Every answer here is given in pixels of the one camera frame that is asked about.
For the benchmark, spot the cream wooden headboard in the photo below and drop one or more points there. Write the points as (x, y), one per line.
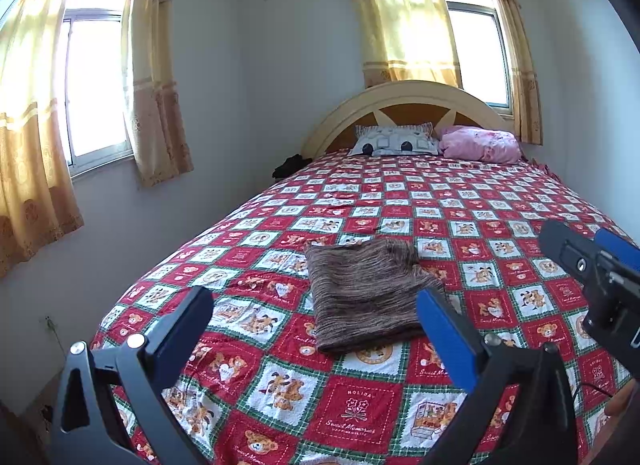
(410, 100)

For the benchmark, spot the yellow patterned curtain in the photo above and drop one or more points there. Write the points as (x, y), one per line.
(155, 70)
(30, 120)
(515, 45)
(400, 20)

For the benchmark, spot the window behind headboard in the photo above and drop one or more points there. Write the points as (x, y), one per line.
(477, 55)

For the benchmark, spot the dark cloth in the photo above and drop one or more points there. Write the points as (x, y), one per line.
(292, 167)

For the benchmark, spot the white grey patterned pillow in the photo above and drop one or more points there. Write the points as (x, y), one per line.
(392, 140)

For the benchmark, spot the brown knit sweater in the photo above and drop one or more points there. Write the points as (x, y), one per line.
(365, 290)

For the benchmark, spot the wall outlet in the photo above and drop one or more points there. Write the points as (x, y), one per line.
(48, 323)

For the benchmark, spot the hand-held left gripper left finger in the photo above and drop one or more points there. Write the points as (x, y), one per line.
(185, 325)

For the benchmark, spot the side wall window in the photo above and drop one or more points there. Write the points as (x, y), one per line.
(95, 85)

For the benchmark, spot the pink pillow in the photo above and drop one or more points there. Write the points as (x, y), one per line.
(480, 145)

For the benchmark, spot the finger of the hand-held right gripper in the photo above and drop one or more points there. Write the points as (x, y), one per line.
(622, 252)
(565, 250)

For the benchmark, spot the red checkered printed bedspread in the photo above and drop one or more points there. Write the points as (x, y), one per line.
(350, 195)

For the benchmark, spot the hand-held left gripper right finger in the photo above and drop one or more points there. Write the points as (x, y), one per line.
(445, 340)

